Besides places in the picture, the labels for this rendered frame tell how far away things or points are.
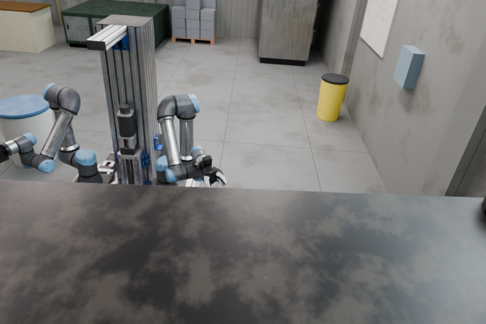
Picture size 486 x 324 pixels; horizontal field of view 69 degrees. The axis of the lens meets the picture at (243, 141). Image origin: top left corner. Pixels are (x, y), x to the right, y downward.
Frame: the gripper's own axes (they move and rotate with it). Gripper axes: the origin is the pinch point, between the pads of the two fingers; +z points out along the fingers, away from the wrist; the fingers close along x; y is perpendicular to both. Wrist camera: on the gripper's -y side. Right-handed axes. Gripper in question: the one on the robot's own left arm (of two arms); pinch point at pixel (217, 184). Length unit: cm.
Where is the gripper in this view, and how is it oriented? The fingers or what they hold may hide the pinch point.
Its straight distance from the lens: 172.9
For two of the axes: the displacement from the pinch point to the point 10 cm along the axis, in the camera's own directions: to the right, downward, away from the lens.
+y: 0.6, 8.3, 5.6
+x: -9.2, 2.7, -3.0
